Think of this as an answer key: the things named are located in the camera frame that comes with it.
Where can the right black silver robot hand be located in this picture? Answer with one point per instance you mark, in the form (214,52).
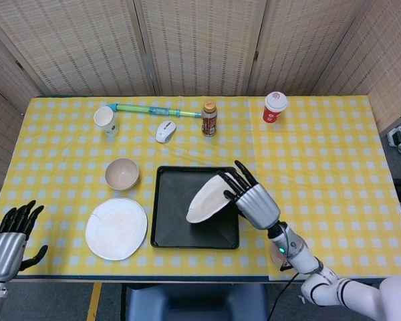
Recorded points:
(257,204)

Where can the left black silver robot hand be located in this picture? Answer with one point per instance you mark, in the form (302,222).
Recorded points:
(3,254)

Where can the white paper plate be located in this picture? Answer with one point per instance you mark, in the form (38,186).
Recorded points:
(116,229)
(207,200)

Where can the plain beige bowl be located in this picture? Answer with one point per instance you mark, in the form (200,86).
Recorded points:
(121,174)

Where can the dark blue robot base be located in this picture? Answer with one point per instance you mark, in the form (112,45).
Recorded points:
(194,302)

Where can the black square plastic tray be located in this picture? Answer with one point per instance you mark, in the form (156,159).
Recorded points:
(173,230)

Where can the yellow white checked tablecloth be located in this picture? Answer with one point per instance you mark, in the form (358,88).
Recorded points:
(321,150)

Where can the brown drink bottle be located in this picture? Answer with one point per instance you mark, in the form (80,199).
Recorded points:
(209,122)

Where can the red white lidded coffee cup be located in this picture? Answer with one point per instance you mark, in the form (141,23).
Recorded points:
(274,110)

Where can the white computer mouse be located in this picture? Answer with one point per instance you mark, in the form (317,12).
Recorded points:
(165,131)

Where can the green blue water squirter tube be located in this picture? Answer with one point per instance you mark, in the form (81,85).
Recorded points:
(137,108)

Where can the white power adapter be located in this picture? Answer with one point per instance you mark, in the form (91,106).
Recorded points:
(397,136)

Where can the woven folding screen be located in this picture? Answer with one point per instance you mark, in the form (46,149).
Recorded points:
(200,47)

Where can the white flower print paper cup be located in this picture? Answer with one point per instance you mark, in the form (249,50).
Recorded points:
(105,119)

